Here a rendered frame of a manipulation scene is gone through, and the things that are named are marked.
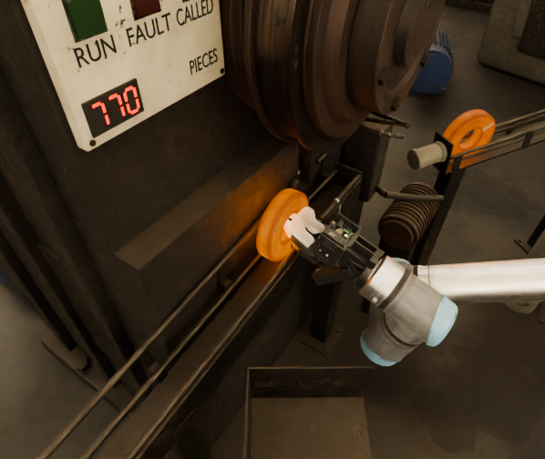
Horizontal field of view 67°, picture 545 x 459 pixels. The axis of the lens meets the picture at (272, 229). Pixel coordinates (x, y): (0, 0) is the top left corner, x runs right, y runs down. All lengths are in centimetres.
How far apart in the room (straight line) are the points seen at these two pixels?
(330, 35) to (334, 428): 62
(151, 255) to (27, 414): 106
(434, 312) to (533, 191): 176
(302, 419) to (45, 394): 105
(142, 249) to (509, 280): 70
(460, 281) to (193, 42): 68
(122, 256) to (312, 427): 43
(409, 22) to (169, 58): 34
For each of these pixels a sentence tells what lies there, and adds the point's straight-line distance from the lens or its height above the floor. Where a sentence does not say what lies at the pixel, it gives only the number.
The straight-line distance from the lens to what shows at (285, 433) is 78.
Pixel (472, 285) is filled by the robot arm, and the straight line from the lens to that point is 94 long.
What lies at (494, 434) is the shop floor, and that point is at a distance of 157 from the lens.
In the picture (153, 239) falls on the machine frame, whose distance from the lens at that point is 68.
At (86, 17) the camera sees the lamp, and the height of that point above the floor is 120.
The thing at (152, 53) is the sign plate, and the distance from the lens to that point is 58.
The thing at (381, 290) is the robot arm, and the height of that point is 74.
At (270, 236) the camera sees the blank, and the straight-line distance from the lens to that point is 79.
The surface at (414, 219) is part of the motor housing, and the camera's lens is 125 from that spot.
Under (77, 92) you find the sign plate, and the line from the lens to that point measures 52.
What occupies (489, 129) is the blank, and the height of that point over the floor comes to 73.
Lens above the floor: 134
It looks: 45 degrees down
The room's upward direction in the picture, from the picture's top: straight up
